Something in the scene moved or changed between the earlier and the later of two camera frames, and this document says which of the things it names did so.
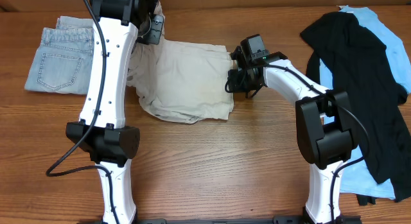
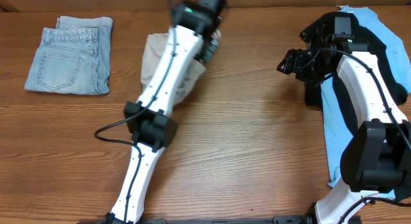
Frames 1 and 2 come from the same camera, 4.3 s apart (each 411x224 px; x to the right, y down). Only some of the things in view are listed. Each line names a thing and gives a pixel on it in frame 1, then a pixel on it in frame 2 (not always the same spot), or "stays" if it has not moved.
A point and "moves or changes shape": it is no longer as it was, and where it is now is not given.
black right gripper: (236, 75) → (296, 62)
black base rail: (277, 219) stays
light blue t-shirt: (357, 178) stays
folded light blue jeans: (64, 63) stays
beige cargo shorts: (182, 83) moves or changes shape
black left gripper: (153, 32) → (210, 48)
